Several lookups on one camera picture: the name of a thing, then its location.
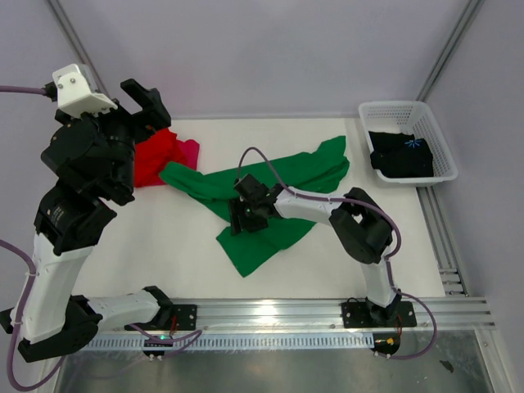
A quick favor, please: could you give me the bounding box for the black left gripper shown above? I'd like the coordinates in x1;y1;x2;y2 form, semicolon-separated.
59;79;171;199

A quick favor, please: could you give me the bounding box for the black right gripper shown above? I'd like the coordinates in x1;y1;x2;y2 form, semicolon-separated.
228;196;269;236

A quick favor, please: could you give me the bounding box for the green t shirt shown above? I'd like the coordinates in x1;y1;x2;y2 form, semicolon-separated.
160;136;350;278

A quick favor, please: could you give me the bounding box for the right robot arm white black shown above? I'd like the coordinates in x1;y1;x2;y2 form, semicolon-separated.
228;174;402;327

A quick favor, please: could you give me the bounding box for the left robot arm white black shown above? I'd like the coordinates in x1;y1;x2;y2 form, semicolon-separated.
1;79;173;363

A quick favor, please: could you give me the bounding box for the red folded t shirt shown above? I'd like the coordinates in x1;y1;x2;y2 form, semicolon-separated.
133;129;187;187

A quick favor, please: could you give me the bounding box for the black t shirt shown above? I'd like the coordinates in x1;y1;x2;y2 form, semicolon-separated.
369;132;434;178

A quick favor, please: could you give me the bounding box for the left black controller board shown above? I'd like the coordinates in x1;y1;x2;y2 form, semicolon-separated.
142;335;174;357

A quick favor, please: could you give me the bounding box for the black controller board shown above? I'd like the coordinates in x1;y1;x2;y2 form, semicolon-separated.
142;335;174;357
371;335;401;357

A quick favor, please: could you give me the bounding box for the white plastic basket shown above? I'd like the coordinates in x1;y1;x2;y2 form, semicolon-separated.
359;101;459;187

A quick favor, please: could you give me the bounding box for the right black controller board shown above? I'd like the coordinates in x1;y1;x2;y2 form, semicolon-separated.
371;335;401;357

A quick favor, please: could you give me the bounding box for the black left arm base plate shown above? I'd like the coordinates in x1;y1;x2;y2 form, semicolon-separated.
135;304;197;332

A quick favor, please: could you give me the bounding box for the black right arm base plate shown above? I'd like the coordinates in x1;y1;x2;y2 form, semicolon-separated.
341;296;418;328

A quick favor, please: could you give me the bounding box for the grey slotted cable duct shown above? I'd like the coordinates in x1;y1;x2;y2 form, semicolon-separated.
83;332;373;352

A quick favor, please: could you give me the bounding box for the aluminium mounting rail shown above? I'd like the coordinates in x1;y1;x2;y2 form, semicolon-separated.
175;296;495;334

